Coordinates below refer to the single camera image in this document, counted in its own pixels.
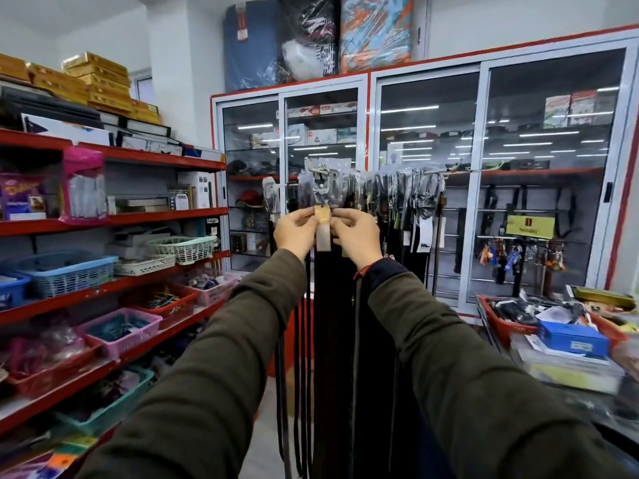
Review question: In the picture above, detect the large red plastic basket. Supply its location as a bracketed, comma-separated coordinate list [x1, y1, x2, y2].
[478, 294, 631, 351]

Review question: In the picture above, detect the person's right forearm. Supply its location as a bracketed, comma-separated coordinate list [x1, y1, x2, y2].
[360, 258, 639, 479]

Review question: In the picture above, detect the red metal shelf unit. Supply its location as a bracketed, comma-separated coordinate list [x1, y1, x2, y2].
[0, 127, 233, 479]

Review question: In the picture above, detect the pale pink plastic basket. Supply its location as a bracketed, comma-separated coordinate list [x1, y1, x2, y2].
[172, 270, 241, 308]

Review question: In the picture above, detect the pink basket with teal liner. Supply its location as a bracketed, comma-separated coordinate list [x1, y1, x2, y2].
[77, 307, 163, 360]

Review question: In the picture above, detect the row of hanging black belts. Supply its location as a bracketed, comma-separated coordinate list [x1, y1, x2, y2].
[262, 158, 450, 479]

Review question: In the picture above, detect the pink plastic packet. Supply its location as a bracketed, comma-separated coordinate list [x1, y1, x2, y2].
[62, 146, 108, 225]

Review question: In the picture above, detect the flat gold box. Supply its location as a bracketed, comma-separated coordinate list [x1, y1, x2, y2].
[568, 285, 638, 310]

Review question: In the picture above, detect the person's left forearm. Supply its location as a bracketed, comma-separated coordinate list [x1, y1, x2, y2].
[75, 249, 309, 479]

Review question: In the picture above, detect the wide glass display cabinet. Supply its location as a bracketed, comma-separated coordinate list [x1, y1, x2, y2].
[368, 24, 639, 321]

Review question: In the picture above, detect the metal hanging rod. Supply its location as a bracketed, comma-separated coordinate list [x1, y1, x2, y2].
[306, 162, 502, 178]

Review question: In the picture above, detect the stack of gold boxes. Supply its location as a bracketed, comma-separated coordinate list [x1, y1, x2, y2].
[0, 51, 162, 126]

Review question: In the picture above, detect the purple printed packet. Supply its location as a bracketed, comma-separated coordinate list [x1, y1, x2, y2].
[0, 173, 49, 221]

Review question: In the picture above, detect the light blue plastic basket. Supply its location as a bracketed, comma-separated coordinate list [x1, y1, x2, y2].
[1, 251, 119, 300]

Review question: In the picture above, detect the yellow sign card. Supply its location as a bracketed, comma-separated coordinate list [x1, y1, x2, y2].
[505, 214, 556, 240]

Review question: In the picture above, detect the bunch of hanging keychains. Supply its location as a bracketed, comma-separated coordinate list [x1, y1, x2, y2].
[478, 238, 568, 286]

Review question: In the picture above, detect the black wrapped mattress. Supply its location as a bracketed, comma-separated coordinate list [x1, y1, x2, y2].
[276, 0, 343, 83]

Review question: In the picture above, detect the blue cardboard box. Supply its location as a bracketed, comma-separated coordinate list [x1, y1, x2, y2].
[537, 321, 611, 358]

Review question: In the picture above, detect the white green woven basket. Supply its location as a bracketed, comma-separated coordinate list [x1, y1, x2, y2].
[148, 235, 217, 266]

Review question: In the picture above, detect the stack of black white boxes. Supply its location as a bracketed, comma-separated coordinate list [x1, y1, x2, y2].
[0, 84, 183, 156]

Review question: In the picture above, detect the white cardboard box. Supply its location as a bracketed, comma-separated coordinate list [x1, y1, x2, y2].
[177, 170, 213, 210]

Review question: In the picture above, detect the dark blue plastic basket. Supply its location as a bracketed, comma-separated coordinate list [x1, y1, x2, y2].
[0, 273, 32, 311]

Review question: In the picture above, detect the teal plastic basket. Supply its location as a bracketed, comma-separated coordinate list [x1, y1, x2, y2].
[54, 366, 156, 437]

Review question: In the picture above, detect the flat white plastic basket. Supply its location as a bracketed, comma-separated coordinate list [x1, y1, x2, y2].
[113, 254, 177, 278]

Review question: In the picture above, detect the person's left hand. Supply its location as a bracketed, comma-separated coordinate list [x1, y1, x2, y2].
[273, 208, 320, 263]

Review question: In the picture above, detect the person's right hand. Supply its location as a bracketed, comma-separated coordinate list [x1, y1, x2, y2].
[330, 208, 384, 272]

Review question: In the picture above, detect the narrow glass display cabinet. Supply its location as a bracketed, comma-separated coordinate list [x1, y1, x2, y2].
[210, 74, 370, 275]

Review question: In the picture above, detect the orange blue wrapped mattress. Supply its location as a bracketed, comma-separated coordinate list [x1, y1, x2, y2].
[339, 0, 415, 75]

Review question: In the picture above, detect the white tag with black print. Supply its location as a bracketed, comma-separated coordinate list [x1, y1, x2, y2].
[416, 216, 435, 254]

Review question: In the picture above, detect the clear plastic container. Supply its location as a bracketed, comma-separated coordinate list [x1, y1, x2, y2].
[509, 334, 628, 395]

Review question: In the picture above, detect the yellow and white paper tag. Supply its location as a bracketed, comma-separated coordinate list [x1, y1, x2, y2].
[314, 205, 333, 253]

